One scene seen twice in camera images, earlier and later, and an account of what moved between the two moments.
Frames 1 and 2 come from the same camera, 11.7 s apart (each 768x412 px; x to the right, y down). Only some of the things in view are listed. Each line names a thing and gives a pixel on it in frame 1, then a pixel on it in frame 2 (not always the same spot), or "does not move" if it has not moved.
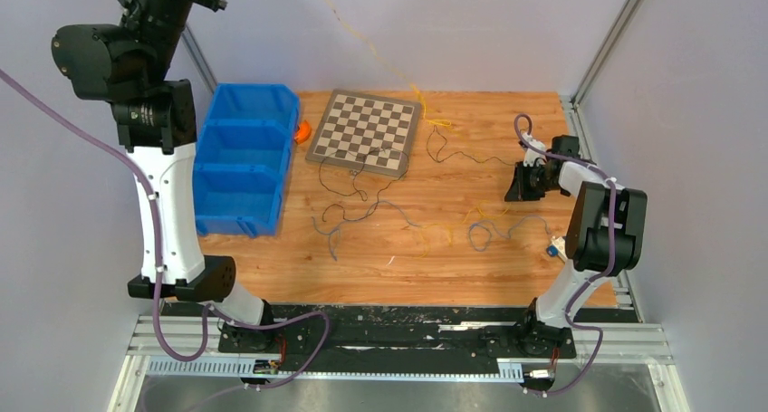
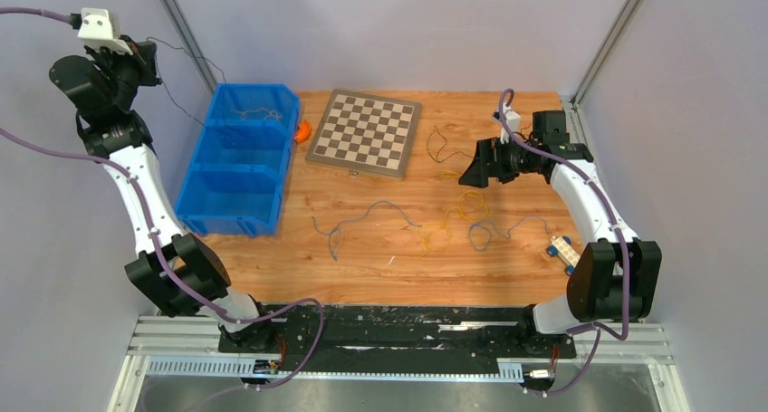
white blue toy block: x=557 y=247 does not move
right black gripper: x=519 y=190 to x=489 y=150
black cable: x=460 y=152 does not move
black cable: x=364 y=157 to x=192 y=54
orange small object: x=303 y=132 does not move
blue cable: x=508 y=237 does not move
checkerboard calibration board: x=366 y=132 does not move
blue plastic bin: x=244 y=158 does not move
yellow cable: x=350 y=33 to x=448 y=174
